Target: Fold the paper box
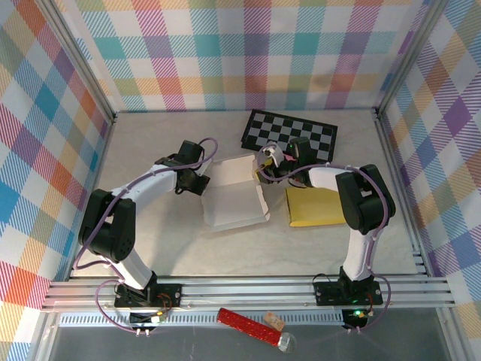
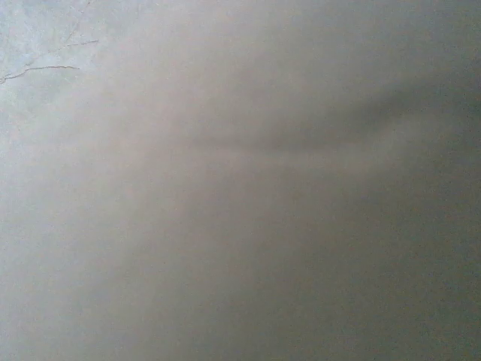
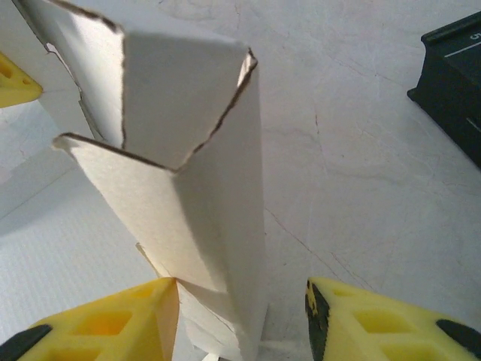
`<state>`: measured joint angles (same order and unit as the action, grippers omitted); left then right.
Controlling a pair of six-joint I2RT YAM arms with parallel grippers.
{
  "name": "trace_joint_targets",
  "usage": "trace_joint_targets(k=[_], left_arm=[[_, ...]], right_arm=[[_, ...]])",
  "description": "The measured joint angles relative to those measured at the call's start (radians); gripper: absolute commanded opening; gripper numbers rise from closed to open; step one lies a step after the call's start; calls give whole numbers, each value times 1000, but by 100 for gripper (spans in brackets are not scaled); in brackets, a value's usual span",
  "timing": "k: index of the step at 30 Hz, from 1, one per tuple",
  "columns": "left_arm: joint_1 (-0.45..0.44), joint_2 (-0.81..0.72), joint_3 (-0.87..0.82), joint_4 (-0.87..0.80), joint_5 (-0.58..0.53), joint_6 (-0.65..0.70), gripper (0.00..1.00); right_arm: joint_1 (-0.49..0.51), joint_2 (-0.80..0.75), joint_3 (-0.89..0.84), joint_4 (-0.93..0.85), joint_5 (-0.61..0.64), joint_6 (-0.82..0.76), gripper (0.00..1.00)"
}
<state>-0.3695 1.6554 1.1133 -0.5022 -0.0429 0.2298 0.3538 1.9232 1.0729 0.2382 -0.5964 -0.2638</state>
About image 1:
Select white paper box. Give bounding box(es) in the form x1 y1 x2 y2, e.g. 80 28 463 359
201 153 271 233

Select yellow paper box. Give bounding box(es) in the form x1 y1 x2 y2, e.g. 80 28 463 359
284 187 349 229

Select black controller box green light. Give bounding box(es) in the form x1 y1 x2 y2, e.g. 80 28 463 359
341 308 368 329

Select black grey chessboard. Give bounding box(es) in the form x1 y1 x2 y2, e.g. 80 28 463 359
240 108 338 166

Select small connector board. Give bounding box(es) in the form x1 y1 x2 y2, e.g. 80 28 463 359
129 311 166 327

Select red glitter microphone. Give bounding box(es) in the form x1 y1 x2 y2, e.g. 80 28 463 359
216 307 298 354

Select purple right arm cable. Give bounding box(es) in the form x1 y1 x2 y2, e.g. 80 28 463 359
257 141 392 334

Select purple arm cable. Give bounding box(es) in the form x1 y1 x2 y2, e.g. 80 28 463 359
257 141 392 334
73 137 219 334

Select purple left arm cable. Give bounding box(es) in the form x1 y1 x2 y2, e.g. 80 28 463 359
73 137 219 334

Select aluminium side rail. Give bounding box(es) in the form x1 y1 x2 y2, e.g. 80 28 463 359
374 111 430 278

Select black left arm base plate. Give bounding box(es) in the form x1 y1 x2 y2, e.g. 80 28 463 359
113 282 183 308

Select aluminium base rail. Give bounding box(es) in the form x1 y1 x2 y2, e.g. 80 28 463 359
40 275 458 312

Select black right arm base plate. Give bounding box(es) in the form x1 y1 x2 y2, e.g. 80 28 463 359
313 280 384 306

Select perforated metal cable tray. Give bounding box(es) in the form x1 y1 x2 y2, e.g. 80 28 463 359
58 312 358 328

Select aluminium frame post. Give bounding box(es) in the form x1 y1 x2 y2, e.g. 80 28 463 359
374 0 451 114
37 0 116 126

